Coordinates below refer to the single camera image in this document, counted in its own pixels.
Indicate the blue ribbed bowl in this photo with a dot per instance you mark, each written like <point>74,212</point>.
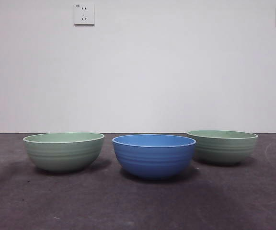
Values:
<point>153,160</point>

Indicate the green ribbed bowl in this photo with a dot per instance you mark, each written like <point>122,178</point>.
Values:
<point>63,155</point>
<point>224,151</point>

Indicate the white wall socket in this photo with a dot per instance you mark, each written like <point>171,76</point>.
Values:
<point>84,14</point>

